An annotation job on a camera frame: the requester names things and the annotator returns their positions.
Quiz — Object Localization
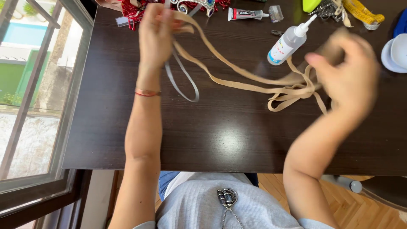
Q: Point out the person's left hand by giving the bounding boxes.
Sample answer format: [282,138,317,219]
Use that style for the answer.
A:
[139,3,184,69]

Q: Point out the person's right hand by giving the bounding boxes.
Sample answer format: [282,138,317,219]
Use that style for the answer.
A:
[305,28,381,116]

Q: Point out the grey elastic strap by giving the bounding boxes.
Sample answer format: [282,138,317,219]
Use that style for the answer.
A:
[164,0,204,103]

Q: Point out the beige elastic strap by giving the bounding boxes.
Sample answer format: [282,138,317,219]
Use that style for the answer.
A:
[172,11,345,115]

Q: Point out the red beaded costume piece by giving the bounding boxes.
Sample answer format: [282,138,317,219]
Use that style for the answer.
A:
[121,0,231,31]

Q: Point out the silver jewelled tiara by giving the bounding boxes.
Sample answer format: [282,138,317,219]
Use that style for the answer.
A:
[170,0,217,18]

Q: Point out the silver sequin trim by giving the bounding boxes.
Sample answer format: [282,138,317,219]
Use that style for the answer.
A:
[308,0,345,23]

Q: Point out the white glue bottle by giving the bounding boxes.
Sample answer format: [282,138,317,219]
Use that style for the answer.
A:
[267,14,318,66]

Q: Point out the yellow measuring tape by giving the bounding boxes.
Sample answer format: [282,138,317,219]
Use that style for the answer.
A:
[342,0,385,31]

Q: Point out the lime green object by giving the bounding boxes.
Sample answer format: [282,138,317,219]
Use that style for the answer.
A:
[302,0,322,13]

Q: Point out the clear plastic box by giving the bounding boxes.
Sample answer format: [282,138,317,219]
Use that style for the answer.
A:
[269,5,284,23]

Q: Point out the blue fabric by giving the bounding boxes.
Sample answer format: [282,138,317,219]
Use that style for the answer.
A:
[393,8,407,39]

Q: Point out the small glue tube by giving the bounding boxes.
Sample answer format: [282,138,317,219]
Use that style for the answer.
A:
[228,7,270,21]

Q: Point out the office chair base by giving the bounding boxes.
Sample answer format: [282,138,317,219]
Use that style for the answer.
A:
[321,174,407,212]

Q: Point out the blue jeans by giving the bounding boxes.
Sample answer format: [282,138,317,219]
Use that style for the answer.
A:
[158,171,180,202]

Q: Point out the grey ribbed top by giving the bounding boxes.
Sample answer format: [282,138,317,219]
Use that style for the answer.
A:
[132,172,336,229]

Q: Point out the red wrist bracelet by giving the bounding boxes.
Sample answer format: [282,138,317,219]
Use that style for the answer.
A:
[134,88,162,97]

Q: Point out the window frame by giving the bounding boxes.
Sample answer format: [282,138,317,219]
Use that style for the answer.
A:
[0,0,96,229]

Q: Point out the silver pendant necklace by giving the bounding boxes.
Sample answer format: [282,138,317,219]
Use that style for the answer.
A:
[217,188,245,229]

